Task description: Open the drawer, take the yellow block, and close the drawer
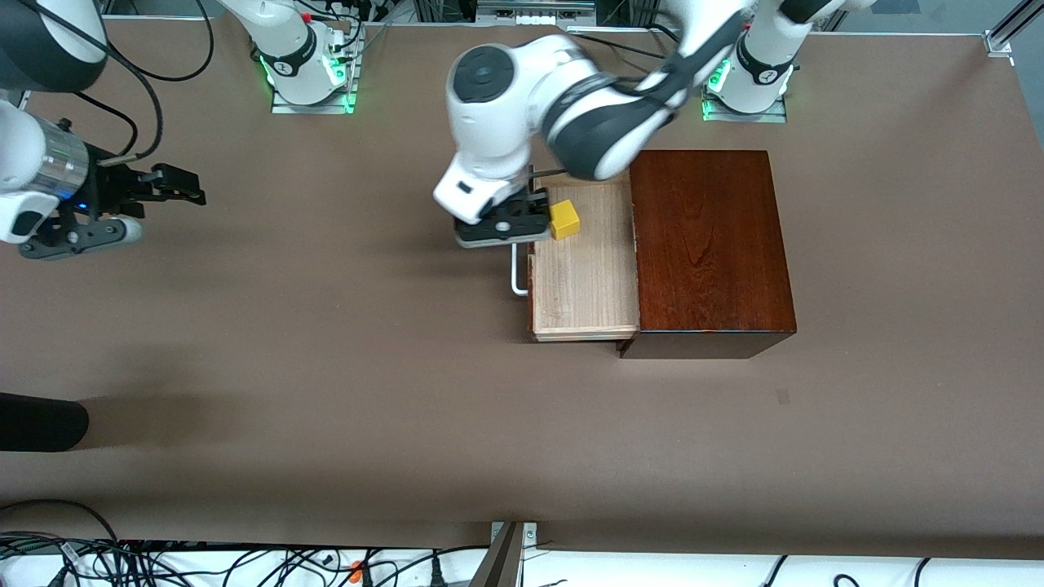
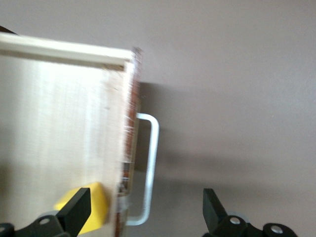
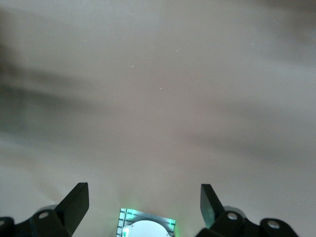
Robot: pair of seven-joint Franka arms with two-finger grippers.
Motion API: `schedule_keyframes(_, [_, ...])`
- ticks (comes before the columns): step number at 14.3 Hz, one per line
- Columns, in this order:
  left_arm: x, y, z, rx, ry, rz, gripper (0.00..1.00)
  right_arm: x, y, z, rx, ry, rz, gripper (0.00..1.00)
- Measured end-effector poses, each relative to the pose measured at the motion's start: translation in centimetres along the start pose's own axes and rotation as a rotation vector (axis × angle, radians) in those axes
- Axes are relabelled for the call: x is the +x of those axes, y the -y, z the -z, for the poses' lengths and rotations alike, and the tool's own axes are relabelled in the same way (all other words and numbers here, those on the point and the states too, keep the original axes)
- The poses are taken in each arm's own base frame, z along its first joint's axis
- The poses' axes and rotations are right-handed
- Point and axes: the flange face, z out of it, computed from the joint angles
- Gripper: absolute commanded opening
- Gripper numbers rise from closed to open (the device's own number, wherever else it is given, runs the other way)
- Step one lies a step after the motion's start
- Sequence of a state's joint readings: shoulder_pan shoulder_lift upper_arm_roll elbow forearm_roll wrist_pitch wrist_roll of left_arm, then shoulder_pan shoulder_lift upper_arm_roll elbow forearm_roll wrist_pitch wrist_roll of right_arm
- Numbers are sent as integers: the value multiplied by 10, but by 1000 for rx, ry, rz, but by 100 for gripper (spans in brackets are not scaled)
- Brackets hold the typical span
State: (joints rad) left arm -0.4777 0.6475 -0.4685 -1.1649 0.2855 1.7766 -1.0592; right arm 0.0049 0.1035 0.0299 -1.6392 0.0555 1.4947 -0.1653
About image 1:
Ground yellow block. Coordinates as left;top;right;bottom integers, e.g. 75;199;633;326
548;200;582;241

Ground wooden drawer with white handle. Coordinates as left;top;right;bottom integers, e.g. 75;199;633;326
511;181;641;343

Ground dark brown wooden cabinet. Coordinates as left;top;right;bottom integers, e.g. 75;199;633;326
616;149;798;360

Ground brown table cover sheet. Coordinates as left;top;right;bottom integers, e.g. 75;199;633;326
0;16;1044;560

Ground black rounded cylinder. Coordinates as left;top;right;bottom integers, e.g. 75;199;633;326
0;392;90;453

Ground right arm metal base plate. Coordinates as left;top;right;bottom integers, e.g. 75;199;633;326
272;82;360;116

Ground thin black power cable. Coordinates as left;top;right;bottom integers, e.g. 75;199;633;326
567;31;678;62

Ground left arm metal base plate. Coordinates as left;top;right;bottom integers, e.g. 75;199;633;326
701;96;789;125

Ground thick black looped cable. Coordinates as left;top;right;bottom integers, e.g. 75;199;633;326
0;498;125;572

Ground metal bracket with beam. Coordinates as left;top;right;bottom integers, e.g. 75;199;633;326
469;520;539;587

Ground tangled black floor cables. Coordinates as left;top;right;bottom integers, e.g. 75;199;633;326
0;530;490;587

